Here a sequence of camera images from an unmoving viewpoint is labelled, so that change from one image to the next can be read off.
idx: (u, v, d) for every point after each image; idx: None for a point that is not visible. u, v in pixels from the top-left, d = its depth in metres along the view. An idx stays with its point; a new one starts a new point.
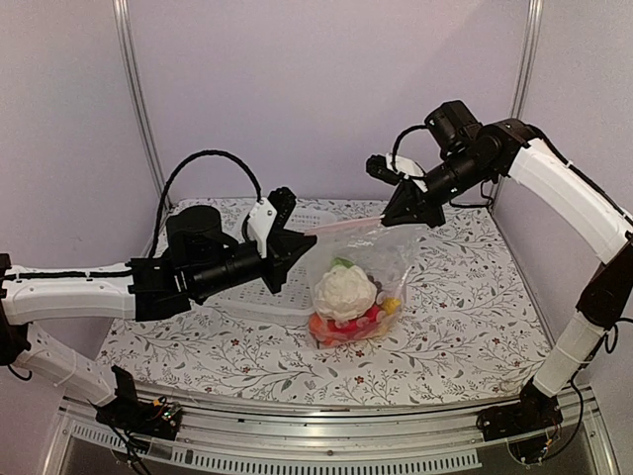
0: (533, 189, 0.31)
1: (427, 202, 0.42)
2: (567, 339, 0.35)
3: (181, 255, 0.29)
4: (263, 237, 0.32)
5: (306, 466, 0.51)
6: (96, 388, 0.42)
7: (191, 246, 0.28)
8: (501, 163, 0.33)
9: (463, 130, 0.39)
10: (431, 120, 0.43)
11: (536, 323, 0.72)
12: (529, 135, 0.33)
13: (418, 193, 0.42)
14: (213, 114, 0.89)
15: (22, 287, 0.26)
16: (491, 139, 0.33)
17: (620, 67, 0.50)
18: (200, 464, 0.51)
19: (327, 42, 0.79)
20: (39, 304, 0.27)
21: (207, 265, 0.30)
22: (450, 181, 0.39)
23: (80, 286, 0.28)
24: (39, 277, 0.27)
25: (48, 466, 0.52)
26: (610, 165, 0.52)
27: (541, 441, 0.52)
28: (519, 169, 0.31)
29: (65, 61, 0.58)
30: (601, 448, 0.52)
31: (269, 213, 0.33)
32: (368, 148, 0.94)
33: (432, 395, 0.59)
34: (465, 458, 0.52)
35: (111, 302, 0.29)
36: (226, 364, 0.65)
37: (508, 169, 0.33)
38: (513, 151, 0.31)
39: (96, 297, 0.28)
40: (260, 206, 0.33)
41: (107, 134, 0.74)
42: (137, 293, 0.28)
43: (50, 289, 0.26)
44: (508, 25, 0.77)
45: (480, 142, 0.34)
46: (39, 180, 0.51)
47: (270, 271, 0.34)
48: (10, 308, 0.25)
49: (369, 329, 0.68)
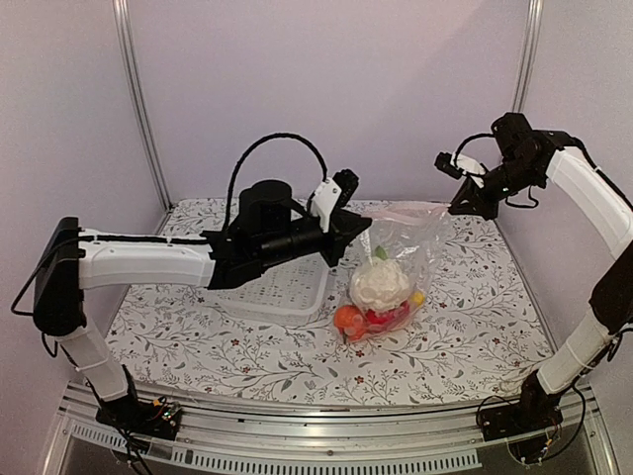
0: (567, 190, 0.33)
1: (483, 197, 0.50)
2: (577, 334, 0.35)
3: (256, 226, 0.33)
4: (326, 213, 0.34)
5: (306, 466, 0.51)
6: (105, 379, 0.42)
7: (267, 215, 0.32)
8: (541, 164, 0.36)
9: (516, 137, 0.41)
10: (496, 127, 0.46)
11: (536, 323, 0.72)
12: (571, 144, 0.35)
13: (477, 188, 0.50)
14: (213, 114, 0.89)
15: (99, 249, 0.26)
16: (532, 142, 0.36)
17: (621, 67, 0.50)
18: (200, 464, 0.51)
19: (327, 42, 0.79)
20: (113, 266, 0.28)
21: (273, 235, 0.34)
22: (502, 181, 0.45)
23: (164, 249, 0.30)
24: (113, 242, 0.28)
25: (48, 466, 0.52)
26: (610, 165, 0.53)
27: (541, 441, 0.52)
28: (555, 170, 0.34)
29: (66, 61, 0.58)
30: (602, 449, 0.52)
31: (334, 191, 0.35)
32: (368, 148, 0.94)
33: (432, 395, 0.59)
34: (466, 458, 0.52)
35: (185, 267, 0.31)
36: (226, 364, 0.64)
37: (546, 170, 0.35)
38: (551, 153, 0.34)
39: (177, 260, 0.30)
40: (324, 186, 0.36)
41: (107, 135, 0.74)
42: (218, 261, 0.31)
43: (130, 252, 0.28)
44: (508, 25, 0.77)
45: (523, 145, 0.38)
46: (39, 182, 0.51)
47: (328, 246, 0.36)
48: (87, 268, 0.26)
49: (402, 318, 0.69)
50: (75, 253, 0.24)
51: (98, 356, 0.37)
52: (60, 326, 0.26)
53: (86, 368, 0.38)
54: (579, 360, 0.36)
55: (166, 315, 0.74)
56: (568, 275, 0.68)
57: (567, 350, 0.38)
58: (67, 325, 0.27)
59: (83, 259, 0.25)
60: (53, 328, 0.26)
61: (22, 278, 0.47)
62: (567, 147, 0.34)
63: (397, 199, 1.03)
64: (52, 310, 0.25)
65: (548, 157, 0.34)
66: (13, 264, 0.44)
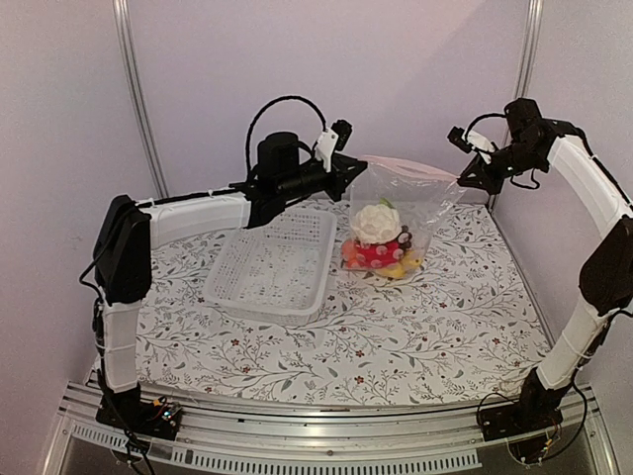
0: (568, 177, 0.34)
1: (489, 174, 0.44)
2: (572, 325, 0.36)
3: (275, 168, 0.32)
4: (327, 155, 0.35)
5: (306, 466, 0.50)
6: (117, 365, 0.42)
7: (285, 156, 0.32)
8: (543, 152, 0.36)
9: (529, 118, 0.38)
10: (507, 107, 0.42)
11: (536, 323, 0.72)
12: (571, 134, 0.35)
13: (483, 163, 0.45)
14: (214, 115, 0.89)
15: (160, 212, 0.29)
16: (536, 128, 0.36)
17: (620, 67, 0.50)
18: (200, 464, 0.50)
19: (326, 43, 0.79)
20: (173, 224, 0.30)
21: (289, 176, 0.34)
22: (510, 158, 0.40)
23: (211, 202, 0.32)
24: (168, 204, 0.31)
25: (48, 467, 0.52)
26: (610, 165, 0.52)
27: (541, 440, 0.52)
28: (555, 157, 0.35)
29: (64, 60, 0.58)
30: (601, 449, 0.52)
31: (332, 136, 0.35)
32: (368, 148, 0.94)
33: (432, 395, 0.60)
34: (465, 458, 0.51)
35: (232, 215, 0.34)
36: (226, 364, 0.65)
37: (546, 156, 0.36)
38: (551, 141, 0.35)
39: (225, 209, 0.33)
40: (326, 133, 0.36)
41: (106, 134, 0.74)
42: (253, 202, 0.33)
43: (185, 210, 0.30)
44: (508, 26, 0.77)
45: (526, 130, 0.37)
46: (38, 182, 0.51)
47: (333, 186, 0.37)
48: (154, 228, 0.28)
49: (386, 256, 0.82)
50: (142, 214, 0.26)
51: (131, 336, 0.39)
52: (134, 291, 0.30)
53: (118, 350, 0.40)
54: (574, 350, 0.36)
55: (166, 315, 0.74)
56: (568, 274, 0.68)
57: (563, 342, 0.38)
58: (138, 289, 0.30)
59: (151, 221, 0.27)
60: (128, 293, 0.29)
61: (22, 278, 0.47)
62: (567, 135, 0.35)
63: None
64: (131, 274, 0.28)
65: (547, 144, 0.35)
66: (13, 263, 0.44)
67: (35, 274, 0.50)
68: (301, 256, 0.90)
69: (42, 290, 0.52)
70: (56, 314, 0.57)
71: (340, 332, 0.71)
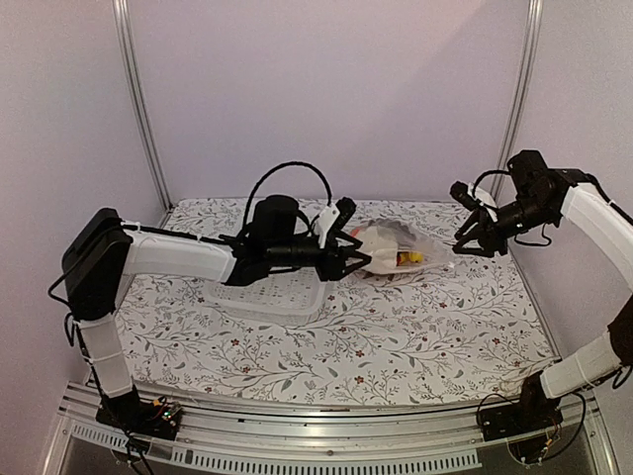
0: (584, 227, 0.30)
1: (497, 235, 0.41)
2: (588, 351, 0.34)
3: (268, 231, 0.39)
4: (323, 231, 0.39)
5: (305, 466, 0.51)
6: (114, 375, 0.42)
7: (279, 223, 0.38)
8: (556, 203, 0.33)
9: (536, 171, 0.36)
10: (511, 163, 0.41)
11: (536, 323, 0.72)
12: (583, 180, 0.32)
13: (490, 225, 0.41)
14: (214, 115, 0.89)
15: (143, 238, 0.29)
16: (546, 180, 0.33)
17: (621, 67, 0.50)
18: (200, 464, 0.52)
19: (326, 42, 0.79)
20: (152, 254, 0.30)
21: (280, 243, 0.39)
22: (519, 217, 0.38)
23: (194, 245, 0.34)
24: (152, 234, 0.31)
25: (48, 467, 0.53)
26: (611, 165, 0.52)
27: (541, 441, 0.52)
28: (569, 207, 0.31)
29: (65, 60, 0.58)
30: (601, 449, 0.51)
31: (333, 213, 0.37)
32: (369, 148, 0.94)
33: (432, 395, 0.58)
34: (465, 458, 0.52)
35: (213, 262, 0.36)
36: (226, 364, 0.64)
37: (560, 208, 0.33)
38: (565, 191, 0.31)
39: (206, 255, 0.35)
40: (329, 208, 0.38)
41: (106, 134, 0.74)
42: (237, 260, 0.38)
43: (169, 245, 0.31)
44: (508, 25, 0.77)
45: (538, 183, 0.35)
46: (39, 182, 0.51)
47: (322, 260, 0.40)
48: (133, 253, 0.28)
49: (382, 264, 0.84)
50: (124, 237, 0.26)
51: (117, 345, 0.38)
52: (98, 308, 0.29)
53: (102, 361, 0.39)
54: (584, 376, 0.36)
55: (166, 315, 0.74)
56: (569, 276, 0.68)
57: (576, 367, 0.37)
58: (104, 306, 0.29)
59: (133, 246, 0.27)
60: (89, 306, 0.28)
61: (22, 277, 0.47)
62: (579, 183, 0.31)
63: (397, 199, 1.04)
64: (97, 291, 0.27)
65: (561, 196, 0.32)
66: (12, 263, 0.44)
67: (36, 273, 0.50)
68: None
69: (42, 290, 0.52)
70: (56, 314, 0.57)
71: (340, 332, 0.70)
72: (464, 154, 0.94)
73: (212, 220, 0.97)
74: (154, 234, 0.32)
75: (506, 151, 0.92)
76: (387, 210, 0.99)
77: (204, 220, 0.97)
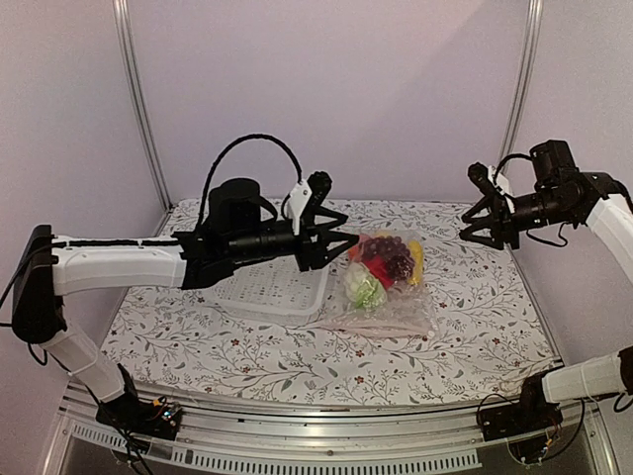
0: (611, 246, 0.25)
1: (512, 227, 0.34)
2: (592, 372, 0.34)
3: (223, 223, 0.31)
4: (297, 215, 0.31)
5: (305, 466, 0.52)
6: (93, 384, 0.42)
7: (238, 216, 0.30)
8: (581, 211, 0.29)
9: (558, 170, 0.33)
10: (535, 150, 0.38)
11: (536, 323, 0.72)
12: (612, 190, 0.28)
13: (506, 215, 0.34)
14: (214, 115, 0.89)
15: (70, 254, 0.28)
16: (574, 185, 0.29)
17: (620, 67, 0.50)
18: (200, 464, 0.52)
19: (326, 42, 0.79)
20: (84, 269, 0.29)
21: (244, 234, 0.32)
22: (539, 212, 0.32)
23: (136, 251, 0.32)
24: (83, 246, 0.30)
25: (48, 467, 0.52)
26: (612, 166, 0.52)
27: (541, 441, 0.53)
28: (595, 222, 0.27)
29: (65, 60, 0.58)
30: (602, 449, 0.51)
31: (305, 193, 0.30)
32: (369, 148, 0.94)
33: (432, 395, 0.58)
34: (465, 458, 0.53)
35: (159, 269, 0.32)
36: (226, 364, 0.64)
37: (587, 219, 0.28)
38: (593, 202, 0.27)
39: (149, 261, 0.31)
40: (300, 187, 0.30)
41: (106, 135, 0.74)
42: (189, 261, 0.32)
43: (101, 257, 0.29)
44: (508, 25, 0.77)
45: (565, 187, 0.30)
46: (39, 182, 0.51)
47: (302, 251, 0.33)
48: (59, 273, 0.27)
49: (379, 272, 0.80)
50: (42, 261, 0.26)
51: (88, 356, 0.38)
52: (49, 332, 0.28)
53: (78, 370, 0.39)
54: (587, 393, 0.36)
55: (166, 315, 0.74)
56: (569, 278, 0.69)
57: (579, 375, 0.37)
58: (51, 328, 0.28)
59: (54, 266, 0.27)
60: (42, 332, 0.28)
61: None
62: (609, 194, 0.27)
63: (397, 199, 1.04)
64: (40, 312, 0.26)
65: (588, 207, 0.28)
66: (13, 263, 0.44)
67: None
68: None
69: None
70: None
71: (340, 332, 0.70)
72: (464, 154, 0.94)
73: None
74: (86, 246, 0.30)
75: (507, 151, 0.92)
76: (387, 210, 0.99)
77: None
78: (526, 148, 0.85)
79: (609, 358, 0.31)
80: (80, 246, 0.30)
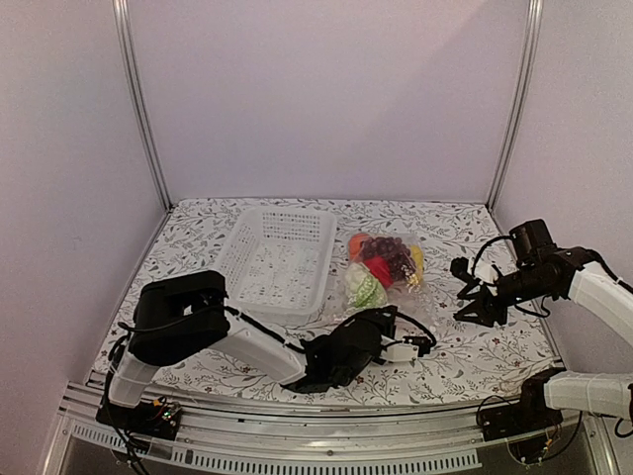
0: (594, 309, 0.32)
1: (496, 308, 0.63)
2: (599, 393, 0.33)
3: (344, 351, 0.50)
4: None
5: (306, 466, 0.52)
6: (121, 389, 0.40)
7: (353, 352, 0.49)
8: (562, 286, 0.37)
9: (535, 251, 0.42)
10: (515, 232, 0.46)
11: (536, 324, 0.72)
12: (587, 259, 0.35)
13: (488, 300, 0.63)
14: (215, 117, 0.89)
15: (238, 330, 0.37)
16: (553, 267, 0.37)
17: (621, 68, 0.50)
18: (200, 464, 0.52)
19: (326, 43, 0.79)
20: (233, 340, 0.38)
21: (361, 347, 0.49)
22: (516, 287, 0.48)
23: (270, 346, 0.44)
24: (248, 325, 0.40)
25: (48, 467, 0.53)
26: (613, 166, 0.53)
27: (541, 441, 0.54)
28: (576, 291, 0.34)
29: (66, 62, 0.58)
30: (602, 450, 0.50)
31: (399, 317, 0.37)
32: (368, 148, 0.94)
33: (432, 395, 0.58)
34: (466, 458, 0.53)
35: (279, 360, 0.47)
36: (226, 364, 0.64)
37: (568, 289, 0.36)
38: (571, 274, 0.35)
39: (276, 356, 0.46)
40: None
41: (107, 136, 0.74)
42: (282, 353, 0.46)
43: (251, 339, 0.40)
44: (508, 25, 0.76)
45: (545, 267, 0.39)
46: (40, 182, 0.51)
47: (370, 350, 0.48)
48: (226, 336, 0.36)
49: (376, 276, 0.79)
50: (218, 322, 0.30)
51: (145, 376, 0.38)
52: (148, 356, 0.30)
53: (126, 378, 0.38)
54: (589, 409, 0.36)
55: None
56: None
57: (585, 393, 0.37)
58: (166, 357, 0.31)
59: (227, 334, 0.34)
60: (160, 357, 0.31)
61: (22, 277, 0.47)
62: (584, 263, 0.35)
63: (397, 199, 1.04)
64: (167, 347, 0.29)
65: (568, 279, 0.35)
66: (12, 261, 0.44)
67: (36, 272, 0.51)
68: (301, 256, 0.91)
69: (42, 290, 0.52)
70: (57, 314, 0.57)
71: None
72: (463, 155, 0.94)
73: (212, 220, 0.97)
74: (248, 325, 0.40)
75: (507, 151, 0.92)
76: (387, 210, 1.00)
77: (204, 220, 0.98)
78: (526, 148, 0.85)
79: (618, 389, 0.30)
80: (242, 321, 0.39)
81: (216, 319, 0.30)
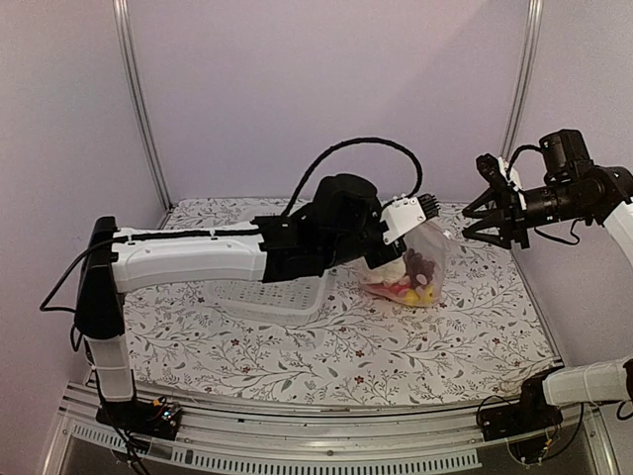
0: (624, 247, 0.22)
1: (524, 224, 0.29)
2: (600, 390, 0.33)
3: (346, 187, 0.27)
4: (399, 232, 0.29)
5: (306, 466, 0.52)
6: (114, 386, 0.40)
7: (347, 205, 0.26)
8: (600, 212, 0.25)
9: (575, 164, 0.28)
10: (545, 141, 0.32)
11: (536, 323, 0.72)
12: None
13: (517, 211, 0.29)
14: (215, 116, 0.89)
15: (135, 250, 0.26)
16: (595, 182, 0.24)
17: (621, 68, 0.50)
18: (200, 464, 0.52)
19: (327, 43, 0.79)
20: (152, 266, 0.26)
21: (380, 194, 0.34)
22: (551, 207, 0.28)
23: (211, 243, 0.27)
24: (145, 241, 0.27)
25: (48, 467, 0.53)
26: (611, 167, 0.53)
27: (541, 441, 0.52)
28: (609, 224, 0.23)
29: (66, 60, 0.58)
30: (601, 449, 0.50)
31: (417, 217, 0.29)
32: (368, 148, 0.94)
33: (432, 396, 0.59)
34: (465, 458, 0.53)
35: (239, 263, 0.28)
36: (226, 364, 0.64)
37: (604, 218, 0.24)
38: (613, 205, 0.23)
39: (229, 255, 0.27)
40: (409, 203, 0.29)
41: (107, 134, 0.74)
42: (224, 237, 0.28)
43: (163, 253, 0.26)
44: (508, 25, 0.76)
45: (585, 183, 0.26)
46: (39, 181, 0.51)
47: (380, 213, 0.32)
48: (130, 269, 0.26)
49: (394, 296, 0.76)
50: (105, 258, 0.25)
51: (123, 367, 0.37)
52: (99, 332, 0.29)
53: (107, 374, 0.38)
54: (589, 397, 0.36)
55: (166, 315, 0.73)
56: (572, 281, 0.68)
57: (583, 388, 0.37)
58: (111, 327, 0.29)
59: (115, 265, 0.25)
60: (107, 330, 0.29)
61: (22, 277, 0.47)
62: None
63: None
64: (94, 311, 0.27)
65: (606, 208, 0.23)
66: (12, 260, 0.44)
67: (36, 270, 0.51)
68: None
69: (42, 289, 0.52)
70: (58, 313, 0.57)
71: (340, 332, 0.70)
72: (464, 155, 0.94)
73: (212, 220, 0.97)
74: (150, 238, 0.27)
75: (507, 150, 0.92)
76: None
77: (204, 220, 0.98)
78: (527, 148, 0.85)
79: (614, 369, 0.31)
80: (142, 240, 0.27)
81: (103, 256, 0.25)
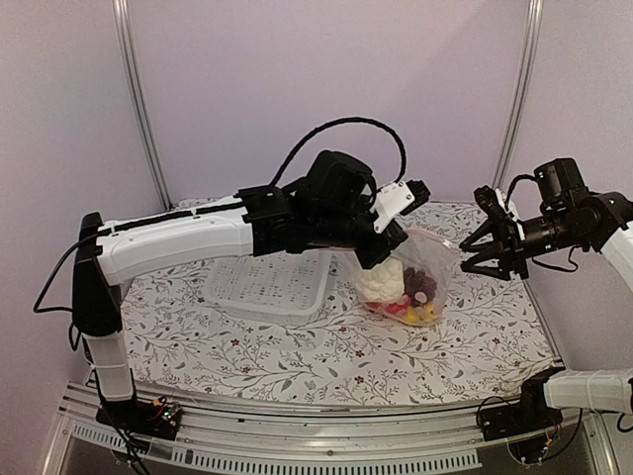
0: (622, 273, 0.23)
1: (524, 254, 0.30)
2: (600, 395, 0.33)
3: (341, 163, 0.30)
4: (389, 216, 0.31)
5: (305, 466, 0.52)
6: (115, 386, 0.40)
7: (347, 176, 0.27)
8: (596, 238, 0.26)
9: (569, 193, 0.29)
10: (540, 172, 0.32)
11: (536, 323, 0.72)
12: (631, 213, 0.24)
13: (516, 242, 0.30)
14: (215, 116, 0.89)
15: (116, 241, 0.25)
16: (590, 209, 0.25)
17: (621, 68, 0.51)
18: (200, 464, 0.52)
19: (327, 42, 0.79)
20: (138, 256, 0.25)
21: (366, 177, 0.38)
22: (549, 236, 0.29)
23: (191, 223, 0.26)
24: (130, 231, 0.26)
25: (48, 467, 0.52)
26: (610, 166, 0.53)
27: (541, 441, 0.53)
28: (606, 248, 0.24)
29: (65, 60, 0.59)
30: (602, 449, 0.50)
31: (406, 197, 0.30)
32: (369, 148, 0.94)
33: (432, 396, 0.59)
34: (465, 458, 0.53)
35: (226, 241, 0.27)
36: (226, 364, 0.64)
37: (601, 243, 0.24)
38: (611, 231, 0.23)
39: (211, 232, 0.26)
40: (398, 186, 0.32)
41: (107, 134, 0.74)
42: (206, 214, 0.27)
43: (145, 239, 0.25)
44: (508, 25, 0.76)
45: (580, 211, 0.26)
46: (39, 180, 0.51)
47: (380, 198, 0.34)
48: (117, 262, 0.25)
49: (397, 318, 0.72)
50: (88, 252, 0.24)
51: (122, 367, 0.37)
52: (97, 331, 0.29)
53: (107, 374, 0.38)
54: (590, 405, 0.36)
55: (166, 315, 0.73)
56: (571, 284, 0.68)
57: (585, 393, 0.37)
58: (108, 325, 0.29)
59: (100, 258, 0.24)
60: (106, 328, 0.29)
61: (22, 278, 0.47)
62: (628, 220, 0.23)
63: None
64: (88, 308, 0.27)
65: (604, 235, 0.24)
66: (12, 261, 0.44)
67: (36, 270, 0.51)
68: (301, 255, 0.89)
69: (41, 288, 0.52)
70: (57, 313, 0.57)
71: (340, 332, 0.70)
72: (464, 155, 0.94)
73: None
74: (133, 227, 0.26)
75: (507, 151, 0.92)
76: None
77: None
78: (526, 147, 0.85)
79: (619, 384, 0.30)
80: (126, 231, 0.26)
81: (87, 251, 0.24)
